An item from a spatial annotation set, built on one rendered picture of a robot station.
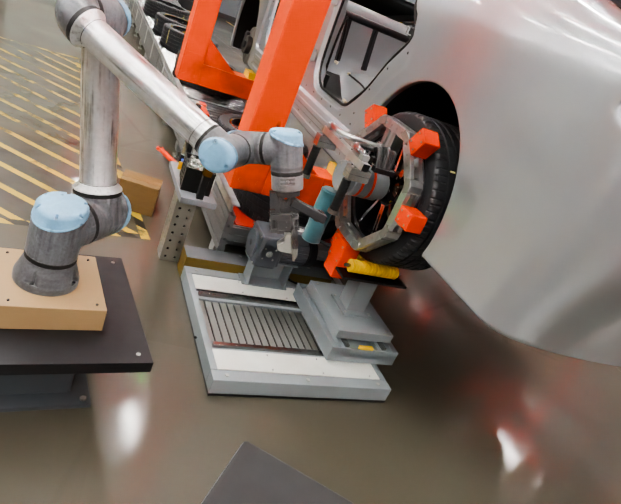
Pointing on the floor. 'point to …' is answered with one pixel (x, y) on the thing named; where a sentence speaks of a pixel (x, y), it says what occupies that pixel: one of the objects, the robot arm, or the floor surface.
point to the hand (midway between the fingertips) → (295, 256)
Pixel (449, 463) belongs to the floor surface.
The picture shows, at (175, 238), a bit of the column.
